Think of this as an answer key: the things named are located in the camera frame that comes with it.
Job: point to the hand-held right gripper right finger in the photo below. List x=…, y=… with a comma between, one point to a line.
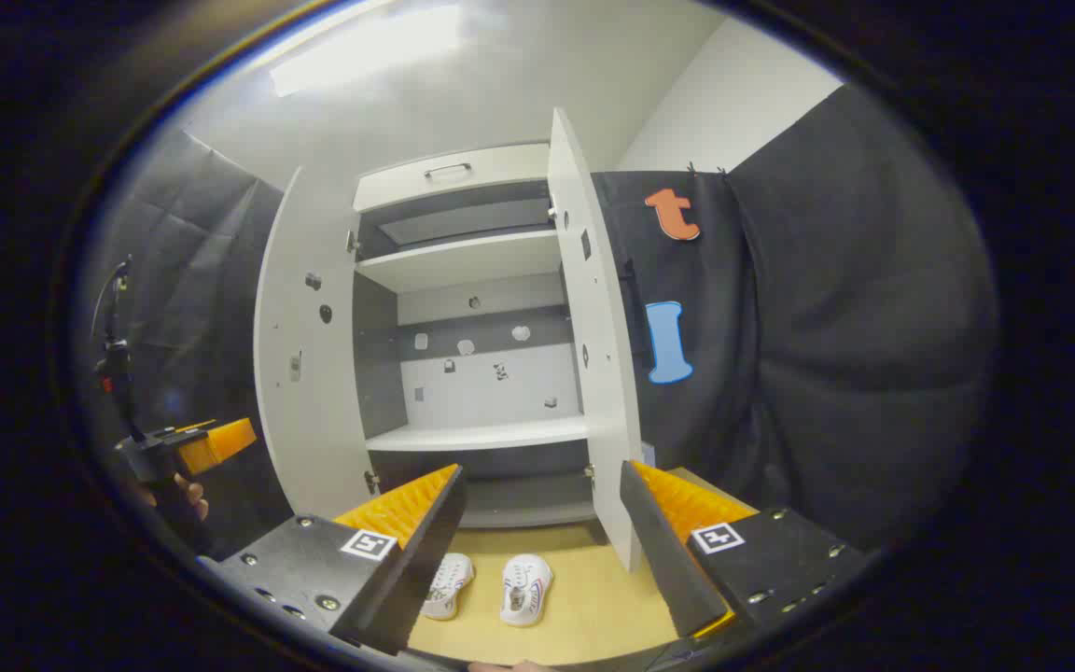
x=668, y=569

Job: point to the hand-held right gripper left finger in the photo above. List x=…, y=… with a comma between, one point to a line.
x=416, y=569

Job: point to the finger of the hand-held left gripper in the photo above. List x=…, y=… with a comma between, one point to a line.
x=220, y=443

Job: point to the white striped shoe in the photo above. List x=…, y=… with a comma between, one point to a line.
x=449, y=588
x=526, y=588

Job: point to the white shoe cabinet door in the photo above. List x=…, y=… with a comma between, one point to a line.
x=598, y=373
x=314, y=420

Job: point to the white shoe cabinet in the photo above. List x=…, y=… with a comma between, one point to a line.
x=491, y=392

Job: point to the white cabinet shelf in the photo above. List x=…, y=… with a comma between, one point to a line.
x=463, y=259
x=481, y=435

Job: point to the white cabinet drawer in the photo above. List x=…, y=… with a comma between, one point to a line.
x=500, y=177

